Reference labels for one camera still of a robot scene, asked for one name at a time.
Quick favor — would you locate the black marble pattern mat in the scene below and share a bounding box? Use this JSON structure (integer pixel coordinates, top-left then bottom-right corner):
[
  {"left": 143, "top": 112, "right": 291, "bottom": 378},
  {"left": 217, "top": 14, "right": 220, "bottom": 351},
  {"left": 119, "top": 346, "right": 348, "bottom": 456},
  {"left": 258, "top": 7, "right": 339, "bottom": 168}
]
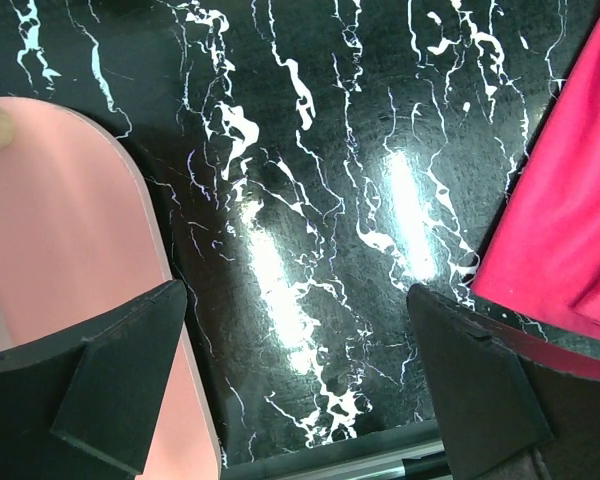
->
[{"left": 0, "top": 1, "right": 600, "bottom": 479}]

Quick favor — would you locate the pink red t shirt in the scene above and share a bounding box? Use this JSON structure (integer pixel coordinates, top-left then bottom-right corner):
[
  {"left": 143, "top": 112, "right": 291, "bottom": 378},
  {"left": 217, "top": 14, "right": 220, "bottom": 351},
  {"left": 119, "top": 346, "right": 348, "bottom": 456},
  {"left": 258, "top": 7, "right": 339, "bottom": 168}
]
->
[{"left": 469, "top": 0, "right": 600, "bottom": 383}]

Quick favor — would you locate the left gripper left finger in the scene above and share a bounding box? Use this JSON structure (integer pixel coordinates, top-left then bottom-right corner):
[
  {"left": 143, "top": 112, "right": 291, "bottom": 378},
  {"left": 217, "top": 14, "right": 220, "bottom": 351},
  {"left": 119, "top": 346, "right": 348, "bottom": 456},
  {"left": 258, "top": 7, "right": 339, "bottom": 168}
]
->
[{"left": 0, "top": 280, "right": 187, "bottom": 479}]

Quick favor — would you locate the pink three tier shelf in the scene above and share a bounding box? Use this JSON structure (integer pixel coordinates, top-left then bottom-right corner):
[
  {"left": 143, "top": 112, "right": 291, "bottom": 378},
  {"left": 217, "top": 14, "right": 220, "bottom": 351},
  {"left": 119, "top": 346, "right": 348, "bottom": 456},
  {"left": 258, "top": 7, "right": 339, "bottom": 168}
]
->
[{"left": 0, "top": 97, "right": 220, "bottom": 479}]

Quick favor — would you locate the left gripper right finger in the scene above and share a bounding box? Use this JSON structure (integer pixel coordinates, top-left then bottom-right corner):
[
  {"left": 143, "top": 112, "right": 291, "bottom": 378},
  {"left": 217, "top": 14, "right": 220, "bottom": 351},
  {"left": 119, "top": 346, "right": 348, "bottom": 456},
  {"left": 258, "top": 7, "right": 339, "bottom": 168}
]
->
[{"left": 407, "top": 285, "right": 600, "bottom": 479}]

